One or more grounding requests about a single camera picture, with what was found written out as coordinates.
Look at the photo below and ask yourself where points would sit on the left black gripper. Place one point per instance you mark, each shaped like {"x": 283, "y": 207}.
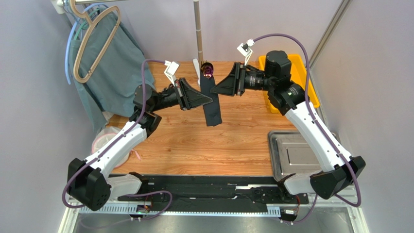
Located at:
{"x": 189, "y": 98}

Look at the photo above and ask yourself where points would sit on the beige clothes hanger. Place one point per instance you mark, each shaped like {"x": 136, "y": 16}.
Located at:
{"x": 91, "y": 37}

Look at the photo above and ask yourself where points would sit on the green clothes hanger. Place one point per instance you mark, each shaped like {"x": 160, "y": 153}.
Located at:
{"x": 84, "y": 25}

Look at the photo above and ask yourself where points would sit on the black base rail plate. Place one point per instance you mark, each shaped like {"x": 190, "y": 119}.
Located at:
{"x": 214, "y": 194}

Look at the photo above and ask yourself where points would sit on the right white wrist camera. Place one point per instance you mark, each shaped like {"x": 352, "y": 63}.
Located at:
{"x": 245, "y": 50}

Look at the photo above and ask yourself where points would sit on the teal hanging cloth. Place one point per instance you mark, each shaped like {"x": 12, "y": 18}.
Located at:
{"x": 112, "y": 86}

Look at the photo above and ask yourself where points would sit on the yellow plastic bin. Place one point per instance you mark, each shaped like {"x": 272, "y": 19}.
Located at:
{"x": 298, "y": 76}

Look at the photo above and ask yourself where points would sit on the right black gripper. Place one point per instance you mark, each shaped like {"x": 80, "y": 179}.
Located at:
{"x": 241, "y": 79}

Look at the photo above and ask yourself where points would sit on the white stand base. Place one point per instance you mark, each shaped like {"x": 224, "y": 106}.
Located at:
{"x": 196, "y": 65}

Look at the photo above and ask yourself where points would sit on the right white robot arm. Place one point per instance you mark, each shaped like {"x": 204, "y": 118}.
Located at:
{"x": 338, "y": 167}

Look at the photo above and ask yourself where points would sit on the iridescent purple spoon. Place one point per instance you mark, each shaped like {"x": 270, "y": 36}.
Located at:
{"x": 208, "y": 71}

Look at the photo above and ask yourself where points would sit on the metal stand pole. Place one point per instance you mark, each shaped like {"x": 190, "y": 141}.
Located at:
{"x": 196, "y": 5}

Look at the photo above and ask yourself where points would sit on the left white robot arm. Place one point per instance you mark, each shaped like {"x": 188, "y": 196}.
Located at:
{"x": 89, "y": 180}

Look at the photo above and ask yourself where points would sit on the aluminium frame rail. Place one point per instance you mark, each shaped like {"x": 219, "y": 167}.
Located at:
{"x": 318, "y": 216}

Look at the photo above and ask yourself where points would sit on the black paper napkin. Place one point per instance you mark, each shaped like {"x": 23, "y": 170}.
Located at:
{"x": 212, "y": 110}

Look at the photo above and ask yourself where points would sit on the pink rimmed white mesh basket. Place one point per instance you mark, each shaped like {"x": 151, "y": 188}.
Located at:
{"x": 104, "y": 136}

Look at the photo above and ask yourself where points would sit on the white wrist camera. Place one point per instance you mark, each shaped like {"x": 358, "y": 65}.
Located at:
{"x": 245, "y": 50}
{"x": 171, "y": 69}

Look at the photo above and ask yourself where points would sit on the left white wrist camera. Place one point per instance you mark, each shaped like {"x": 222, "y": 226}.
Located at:
{"x": 171, "y": 69}

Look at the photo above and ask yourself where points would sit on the metal tray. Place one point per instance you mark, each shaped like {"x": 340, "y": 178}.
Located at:
{"x": 290, "y": 154}

